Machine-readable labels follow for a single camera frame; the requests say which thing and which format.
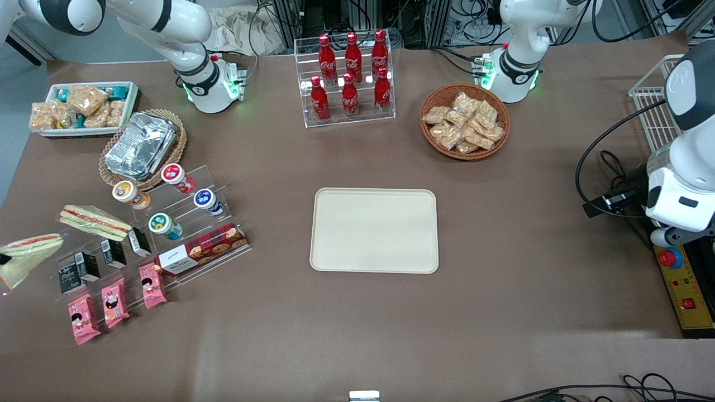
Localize triangular sandwich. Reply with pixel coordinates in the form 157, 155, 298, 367
0, 233, 64, 291
59, 204, 134, 242

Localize cream plastic tray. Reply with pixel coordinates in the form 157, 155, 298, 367
310, 188, 440, 275

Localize red emergency stop button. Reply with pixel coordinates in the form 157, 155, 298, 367
658, 246, 684, 270

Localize small black carton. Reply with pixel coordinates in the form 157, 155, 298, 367
128, 227, 153, 258
74, 251, 102, 283
59, 265, 88, 295
101, 239, 128, 269

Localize pink snack packet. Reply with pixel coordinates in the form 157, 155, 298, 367
67, 294, 102, 346
101, 277, 131, 329
138, 263, 168, 310

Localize black control box yellow panel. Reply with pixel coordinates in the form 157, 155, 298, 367
654, 237, 715, 339

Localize orange lid yogurt cup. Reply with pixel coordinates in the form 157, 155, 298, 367
112, 180, 151, 211

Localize green lid yogurt cup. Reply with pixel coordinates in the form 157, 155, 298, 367
148, 213, 184, 241

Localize silver foil food container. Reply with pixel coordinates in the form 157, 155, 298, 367
104, 111, 180, 181

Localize red lid yogurt cup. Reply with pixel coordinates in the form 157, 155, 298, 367
161, 163, 197, 195

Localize red cookie box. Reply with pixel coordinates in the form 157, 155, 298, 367
154, 222, 249, 279

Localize white rectangular snack bin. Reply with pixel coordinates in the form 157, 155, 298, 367
31, 81, 141, 139

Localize oval brown wicker basket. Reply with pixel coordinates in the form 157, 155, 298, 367
99, 108, 188, 192

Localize blue lid yogurt cup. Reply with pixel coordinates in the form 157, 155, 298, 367
193, 189, 226, 218

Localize clear acrylic stepped stand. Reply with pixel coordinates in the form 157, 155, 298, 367
25, 164, 252, 303

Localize round brown wicker basket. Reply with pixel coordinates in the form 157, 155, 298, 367
420, 83, 511, 161

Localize aluminium equipment rack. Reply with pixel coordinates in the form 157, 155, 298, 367
270, 0, 450, 50

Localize red cola bottle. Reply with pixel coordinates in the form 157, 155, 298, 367
318, 34, 337, 85
310, 76, 331, 122
344, 31, 363, 83
341, 73, 360, 118
373, 67, 392, 113
371, 29, 389, 76

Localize clear acrylic bottle rack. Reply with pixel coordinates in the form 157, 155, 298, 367
294, 32, 397, 130

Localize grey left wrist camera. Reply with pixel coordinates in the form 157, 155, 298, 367
650, 226, 687, 247

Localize black power cord with plug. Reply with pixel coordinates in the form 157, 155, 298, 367
600, 150, 649, 235

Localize black cable connector block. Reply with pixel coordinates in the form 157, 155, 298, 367
583, 187, 649, 219

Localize white wire rack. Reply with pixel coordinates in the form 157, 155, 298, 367
628, 54, 685, 155

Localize black left camera cable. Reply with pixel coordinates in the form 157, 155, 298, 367
575, 99, 669, 219

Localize black floor cables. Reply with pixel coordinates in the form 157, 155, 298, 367
496, 372, 715, 402

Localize black arm base cable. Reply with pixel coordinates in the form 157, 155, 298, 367
429, 46, 482, 77

